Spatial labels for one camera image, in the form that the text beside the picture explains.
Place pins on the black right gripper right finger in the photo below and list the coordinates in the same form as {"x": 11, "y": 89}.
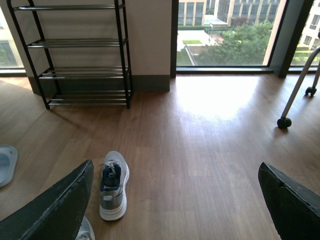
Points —
{"x": 294, "y": 209}

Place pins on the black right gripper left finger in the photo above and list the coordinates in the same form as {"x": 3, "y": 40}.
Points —
{"x": 57, "y": 213}

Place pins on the grey sneaker with long lace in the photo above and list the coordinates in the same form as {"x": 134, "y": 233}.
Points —
{"x": 86, "y": 231}

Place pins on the grey sneaker with pull tab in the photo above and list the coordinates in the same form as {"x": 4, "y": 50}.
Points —
{"x": 113, "y": 197}

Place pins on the light blue slipper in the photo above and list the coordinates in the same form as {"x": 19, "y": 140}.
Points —
{"x": 8, "y": 160}

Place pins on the black metal shoe rack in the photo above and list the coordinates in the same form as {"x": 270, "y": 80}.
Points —
{"x": 78, "y": 51}

